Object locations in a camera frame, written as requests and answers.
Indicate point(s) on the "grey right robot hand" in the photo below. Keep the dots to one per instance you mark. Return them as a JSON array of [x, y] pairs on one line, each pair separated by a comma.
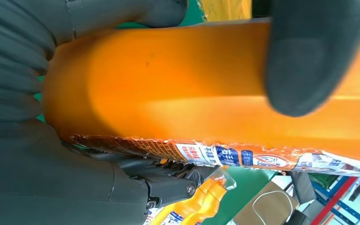
[[43, 174]]

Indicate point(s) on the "green plastic crate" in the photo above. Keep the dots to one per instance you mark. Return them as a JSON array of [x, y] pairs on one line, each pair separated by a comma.
[[319, 180]]

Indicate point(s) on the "brown cardboard box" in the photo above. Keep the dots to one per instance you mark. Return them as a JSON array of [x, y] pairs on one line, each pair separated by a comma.
[[273, 211]]

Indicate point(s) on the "blue shelf rack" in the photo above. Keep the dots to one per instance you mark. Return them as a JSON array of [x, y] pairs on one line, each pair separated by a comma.
[[354, 214]]

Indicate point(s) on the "red shelf post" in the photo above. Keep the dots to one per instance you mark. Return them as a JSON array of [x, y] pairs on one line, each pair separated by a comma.
[[335, 198]]

